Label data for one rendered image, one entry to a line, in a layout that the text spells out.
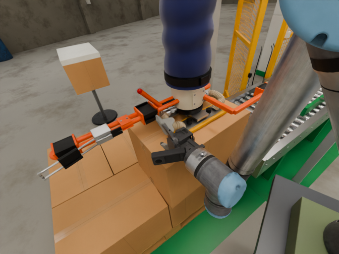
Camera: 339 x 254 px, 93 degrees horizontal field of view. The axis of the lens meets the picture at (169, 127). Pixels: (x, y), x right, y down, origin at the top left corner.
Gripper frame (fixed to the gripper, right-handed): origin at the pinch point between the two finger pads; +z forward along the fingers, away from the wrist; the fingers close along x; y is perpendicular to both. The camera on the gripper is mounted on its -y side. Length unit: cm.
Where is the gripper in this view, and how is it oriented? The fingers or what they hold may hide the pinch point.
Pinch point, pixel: (157, 130)
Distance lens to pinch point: 66.0
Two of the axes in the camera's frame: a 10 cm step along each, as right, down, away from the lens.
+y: 8.0, -4.4, 4.0
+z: -5.9, -4.8, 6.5
